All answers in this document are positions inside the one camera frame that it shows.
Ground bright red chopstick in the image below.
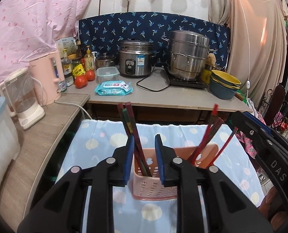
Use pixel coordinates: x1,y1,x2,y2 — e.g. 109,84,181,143
207,127,238,168
188,104,219,164

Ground maroon chopstick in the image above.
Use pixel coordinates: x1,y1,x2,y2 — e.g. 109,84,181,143
192,120,222,163
188,117,224,164

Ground dark red chopstick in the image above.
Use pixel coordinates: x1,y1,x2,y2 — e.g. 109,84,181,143
123,102,152,177
117,102,151,177

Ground person's right hand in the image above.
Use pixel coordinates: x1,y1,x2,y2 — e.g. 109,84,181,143
258,186,288,231

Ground pink floral cloth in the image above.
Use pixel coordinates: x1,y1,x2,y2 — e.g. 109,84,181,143
235,112,267,159

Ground dark wooden chair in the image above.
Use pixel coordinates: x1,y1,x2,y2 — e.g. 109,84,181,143
263,85,285,126

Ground pink perforated utensil holder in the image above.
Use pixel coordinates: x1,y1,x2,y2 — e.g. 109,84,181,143
128,143,219,201

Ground stacked blue yellow bowls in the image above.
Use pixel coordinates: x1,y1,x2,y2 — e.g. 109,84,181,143
209,70,241,100

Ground light blue patterned tablecloth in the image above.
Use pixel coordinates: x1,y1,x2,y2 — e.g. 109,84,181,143
58,119,265,232

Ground black induction cooker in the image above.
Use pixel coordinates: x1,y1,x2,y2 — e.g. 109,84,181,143
169,77,208,90

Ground beige curtain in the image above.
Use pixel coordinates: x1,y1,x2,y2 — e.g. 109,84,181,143
208,0,287,104

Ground wet wipes pack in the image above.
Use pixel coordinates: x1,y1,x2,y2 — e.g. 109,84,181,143
94,81,133,96

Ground glass food container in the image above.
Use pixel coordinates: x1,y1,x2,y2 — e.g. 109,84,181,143
96,66,119,84

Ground stainless steel steamer pot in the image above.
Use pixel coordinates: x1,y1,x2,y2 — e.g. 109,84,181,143
161,30,213,81

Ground red tomato left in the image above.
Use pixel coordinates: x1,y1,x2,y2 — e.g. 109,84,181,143
74,75,88,89

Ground red tomato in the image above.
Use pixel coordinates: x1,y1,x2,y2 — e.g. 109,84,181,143
85,70,96,81
74,75,88,89

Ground red tomato right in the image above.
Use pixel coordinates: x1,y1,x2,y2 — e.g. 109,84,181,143
85,70,96,81

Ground silver rice cooker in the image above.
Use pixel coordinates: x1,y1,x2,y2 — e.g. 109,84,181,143
119,39,154,78

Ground wooden counter shelf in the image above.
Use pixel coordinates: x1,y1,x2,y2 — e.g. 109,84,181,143
0,82,248,230

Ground small lidded pot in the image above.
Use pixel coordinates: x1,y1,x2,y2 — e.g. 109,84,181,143
96,53,116,69

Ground oil bottle yellow cap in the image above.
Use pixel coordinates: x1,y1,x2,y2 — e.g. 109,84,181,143
84,46,95,72

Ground pink electric kettle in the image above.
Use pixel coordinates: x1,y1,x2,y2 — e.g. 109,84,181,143
29,51,65,106

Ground navy patterned backsplash cloth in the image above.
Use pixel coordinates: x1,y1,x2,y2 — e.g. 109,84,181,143
79,12,230,70

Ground white blender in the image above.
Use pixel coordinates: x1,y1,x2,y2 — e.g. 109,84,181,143
0,67,45,130

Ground pink floral curtain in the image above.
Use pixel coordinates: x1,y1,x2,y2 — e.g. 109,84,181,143
0,0,91,83

